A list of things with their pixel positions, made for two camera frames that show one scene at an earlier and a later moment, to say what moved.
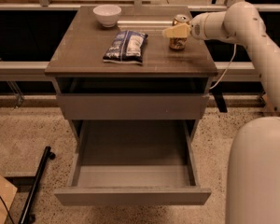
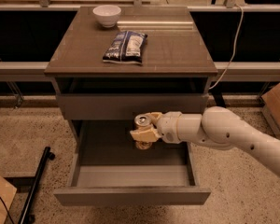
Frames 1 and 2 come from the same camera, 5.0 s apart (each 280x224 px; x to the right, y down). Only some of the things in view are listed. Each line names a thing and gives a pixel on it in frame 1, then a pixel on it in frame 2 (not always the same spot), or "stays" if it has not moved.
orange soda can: x=178 y=43 → x=143 y=121
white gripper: x=198 y=27 → x=168 y=126
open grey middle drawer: x=133 y=162 stays
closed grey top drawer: x=133 y=106 stays
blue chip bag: x=126 y=47 stays
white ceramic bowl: x=107 y=14 stays
